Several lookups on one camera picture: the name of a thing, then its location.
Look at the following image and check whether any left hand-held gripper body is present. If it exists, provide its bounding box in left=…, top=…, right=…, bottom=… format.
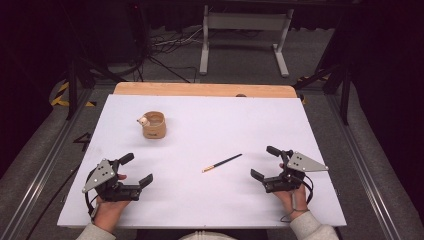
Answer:
left=82, top=159, right=141, bottom=202

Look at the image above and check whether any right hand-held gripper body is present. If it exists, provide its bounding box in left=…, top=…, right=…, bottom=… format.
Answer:
left=262, top=150, right=329, bottom=194

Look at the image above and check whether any black pencil with tan end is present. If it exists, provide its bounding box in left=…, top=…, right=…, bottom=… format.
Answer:
left=201, top=153, right=243, bottom=174

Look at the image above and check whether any wooden pen holder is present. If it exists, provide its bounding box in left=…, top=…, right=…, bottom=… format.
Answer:
left=136, top=110, right=167, bottom=140

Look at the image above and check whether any person's left hand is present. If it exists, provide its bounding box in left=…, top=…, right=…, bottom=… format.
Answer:
left=94, top=173, right=131, bottom=233

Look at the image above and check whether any person's right hand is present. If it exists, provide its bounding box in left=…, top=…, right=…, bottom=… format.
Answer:
left=273, top=183, right=309, bottom=222

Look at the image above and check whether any person's grey clothed body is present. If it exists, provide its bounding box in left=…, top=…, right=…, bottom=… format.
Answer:
left=179, top=230, right=238, bottom=240

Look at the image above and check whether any black metal stand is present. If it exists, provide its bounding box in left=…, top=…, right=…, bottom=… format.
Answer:
left=293, top=59, right=352, bottom=126

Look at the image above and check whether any yellow black floor tape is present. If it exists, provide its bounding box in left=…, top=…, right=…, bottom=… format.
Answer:
left=49, top=81, right=97, bottom=108

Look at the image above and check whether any black tripod stand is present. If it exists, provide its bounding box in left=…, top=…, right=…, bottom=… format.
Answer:
left=65, top=53, right=128, bottom=121

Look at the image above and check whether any wooden table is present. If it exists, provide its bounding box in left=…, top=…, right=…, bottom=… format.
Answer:
left=113, top=82, right=298, bottom=99

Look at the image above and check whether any white metal stand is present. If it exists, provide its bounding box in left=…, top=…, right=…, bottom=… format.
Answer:
left=198, top=4, right=295, bottom=78

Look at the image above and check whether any right hand-held gripper cable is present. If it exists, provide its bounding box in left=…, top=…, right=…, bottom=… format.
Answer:
left=279, top=173, right=315, bottom=223

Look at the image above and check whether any hand-held gripper cable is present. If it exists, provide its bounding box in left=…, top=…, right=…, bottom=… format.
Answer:
left=83, top=169, right=100, bottom=219
left=279, top=173, right=315, bottom=223

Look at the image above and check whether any left hand-held gripper cable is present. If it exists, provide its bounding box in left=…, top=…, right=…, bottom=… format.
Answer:
left=83, top=169, right=100, bottom=219

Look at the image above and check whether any aluminium floor rail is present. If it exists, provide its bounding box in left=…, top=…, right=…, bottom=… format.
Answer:
left=0, top=87, right=95, bottom=240
left=325, top=93, right=406, bottom=240

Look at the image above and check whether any bundle of floor cables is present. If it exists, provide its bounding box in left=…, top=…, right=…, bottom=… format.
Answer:
left=146, top=26, right=205, bottom=56

